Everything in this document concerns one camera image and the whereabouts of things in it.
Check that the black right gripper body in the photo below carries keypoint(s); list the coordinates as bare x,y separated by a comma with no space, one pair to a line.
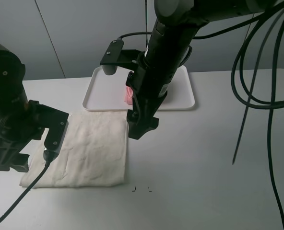
143,107

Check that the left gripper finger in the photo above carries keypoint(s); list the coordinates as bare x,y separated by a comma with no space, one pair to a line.
20,163
5,160

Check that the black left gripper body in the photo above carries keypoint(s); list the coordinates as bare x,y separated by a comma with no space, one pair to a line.
19,128

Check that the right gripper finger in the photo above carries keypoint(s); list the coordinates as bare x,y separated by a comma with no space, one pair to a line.
138,129

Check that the pink towel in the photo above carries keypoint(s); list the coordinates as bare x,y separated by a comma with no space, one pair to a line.
128,96

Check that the cream white towel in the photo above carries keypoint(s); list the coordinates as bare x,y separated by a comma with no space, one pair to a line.
93,152

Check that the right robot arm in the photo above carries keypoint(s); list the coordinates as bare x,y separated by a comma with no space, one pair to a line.
176,26

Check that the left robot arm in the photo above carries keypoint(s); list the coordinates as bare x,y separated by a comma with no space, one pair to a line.
12,93

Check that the white rectangular plastic tray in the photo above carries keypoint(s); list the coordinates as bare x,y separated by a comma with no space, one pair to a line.
107,92

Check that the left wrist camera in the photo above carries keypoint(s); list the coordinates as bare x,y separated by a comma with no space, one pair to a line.
55,136

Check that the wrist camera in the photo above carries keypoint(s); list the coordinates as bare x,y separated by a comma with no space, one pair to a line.
115,56
55,136

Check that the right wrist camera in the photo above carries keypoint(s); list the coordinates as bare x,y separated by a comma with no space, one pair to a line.
115,56

